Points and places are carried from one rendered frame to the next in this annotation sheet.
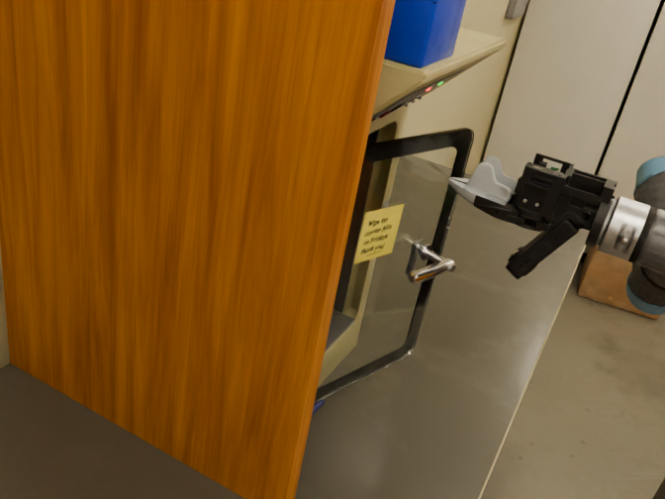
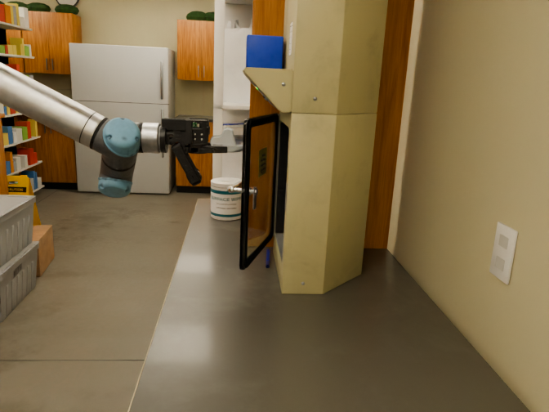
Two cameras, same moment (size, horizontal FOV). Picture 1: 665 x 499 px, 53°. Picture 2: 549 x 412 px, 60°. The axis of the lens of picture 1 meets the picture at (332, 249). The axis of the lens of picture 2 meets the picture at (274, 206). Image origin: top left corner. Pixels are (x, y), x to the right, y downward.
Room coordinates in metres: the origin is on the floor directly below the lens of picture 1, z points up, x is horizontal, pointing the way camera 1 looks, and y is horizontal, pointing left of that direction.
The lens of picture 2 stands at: (2.00, -0.63, 1.48)
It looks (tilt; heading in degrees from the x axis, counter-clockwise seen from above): 15 degrees down; 152
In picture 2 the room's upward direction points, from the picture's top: 3 degrees clockwise
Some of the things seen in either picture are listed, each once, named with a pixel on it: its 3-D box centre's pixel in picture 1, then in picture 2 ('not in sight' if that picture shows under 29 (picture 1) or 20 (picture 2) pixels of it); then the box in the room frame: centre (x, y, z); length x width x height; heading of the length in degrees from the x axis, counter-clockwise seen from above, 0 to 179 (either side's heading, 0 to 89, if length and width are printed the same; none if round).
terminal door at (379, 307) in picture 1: (373, 273); (260, 186); (0.81, -0.06, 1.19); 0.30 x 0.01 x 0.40; 138
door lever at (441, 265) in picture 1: (424, 265); (241, 187); (0.84, -0.13, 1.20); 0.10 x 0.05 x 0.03; 138
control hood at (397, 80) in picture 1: (418, 82); (264, 88); (0.81, -0.06, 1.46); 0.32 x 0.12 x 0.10; 158
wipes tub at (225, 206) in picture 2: not in sight; (226, 198); (0.25, 0.06, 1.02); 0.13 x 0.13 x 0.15
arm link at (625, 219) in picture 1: (619, 228); (153, 137); (0.80, -0.36, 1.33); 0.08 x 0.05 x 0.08; 157
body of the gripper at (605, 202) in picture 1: (560, 201); (185, 136); (0.83, -0.28, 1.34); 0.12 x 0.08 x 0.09; 67
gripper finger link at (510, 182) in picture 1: (486, 175); (228, 140); (0.89, -0.19, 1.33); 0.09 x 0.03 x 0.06; 67
